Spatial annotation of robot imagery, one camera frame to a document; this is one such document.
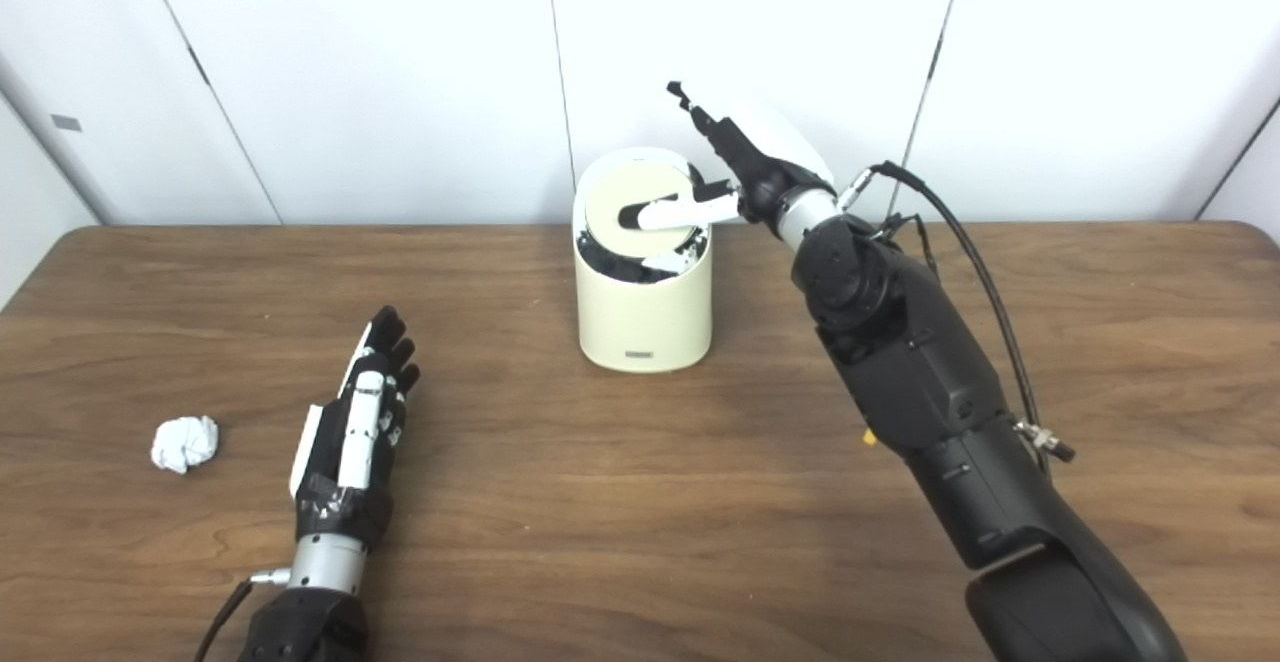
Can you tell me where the cream round bin lid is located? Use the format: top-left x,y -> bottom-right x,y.
583,160 -> 701,255

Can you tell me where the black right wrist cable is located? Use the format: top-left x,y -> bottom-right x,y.
838,161 -> 1076,478

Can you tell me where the cream desktop trash bin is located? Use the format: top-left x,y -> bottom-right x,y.
572,147 -> 714,374

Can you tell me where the white paper ball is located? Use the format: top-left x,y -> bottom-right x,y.
150,415 -> 220,474

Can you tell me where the black bin liner bag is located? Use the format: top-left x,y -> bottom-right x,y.
578,227 -> 706,285

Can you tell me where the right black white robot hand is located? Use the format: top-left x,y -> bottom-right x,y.
620,81 -> 839,243

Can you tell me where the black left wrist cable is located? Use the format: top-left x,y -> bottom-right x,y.
193,569 -> 291,662

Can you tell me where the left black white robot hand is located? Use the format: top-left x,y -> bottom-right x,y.
289,306 -> 421,548

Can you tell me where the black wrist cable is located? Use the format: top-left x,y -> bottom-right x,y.
193,569 -> 291,662
838,161 -> 1076,478

